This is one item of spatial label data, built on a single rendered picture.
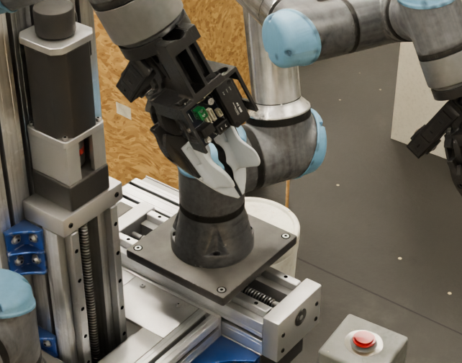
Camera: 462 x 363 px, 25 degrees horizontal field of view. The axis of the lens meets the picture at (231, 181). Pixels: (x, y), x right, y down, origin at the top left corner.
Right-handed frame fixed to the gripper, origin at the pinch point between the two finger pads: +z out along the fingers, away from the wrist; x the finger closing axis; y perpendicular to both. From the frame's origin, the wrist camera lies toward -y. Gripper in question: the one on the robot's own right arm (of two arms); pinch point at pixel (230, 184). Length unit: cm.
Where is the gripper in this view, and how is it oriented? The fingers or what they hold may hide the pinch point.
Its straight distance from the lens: 109.5
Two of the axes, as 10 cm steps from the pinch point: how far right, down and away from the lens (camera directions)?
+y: 5.5, 2.1, -8.1
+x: 7.2, -6.2, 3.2
